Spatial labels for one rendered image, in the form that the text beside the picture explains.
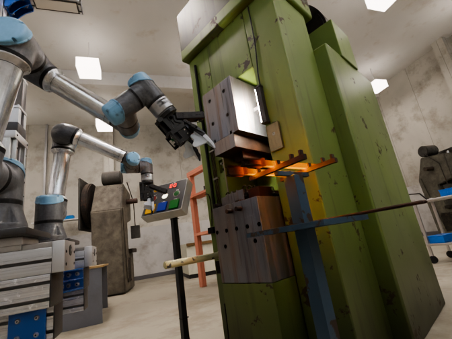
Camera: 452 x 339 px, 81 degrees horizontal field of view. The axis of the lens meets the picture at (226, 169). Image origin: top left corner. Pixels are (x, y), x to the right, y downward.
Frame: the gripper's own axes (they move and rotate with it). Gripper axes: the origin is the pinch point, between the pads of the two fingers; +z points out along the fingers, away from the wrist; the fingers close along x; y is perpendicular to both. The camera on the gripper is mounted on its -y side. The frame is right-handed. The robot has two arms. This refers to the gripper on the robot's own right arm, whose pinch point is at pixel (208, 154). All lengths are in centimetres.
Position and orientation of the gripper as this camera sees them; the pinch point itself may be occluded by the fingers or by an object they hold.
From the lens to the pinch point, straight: 93.5
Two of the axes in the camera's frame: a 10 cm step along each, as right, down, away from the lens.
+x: 4.1, -2.5, -8.8
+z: 6.5, 7.5, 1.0
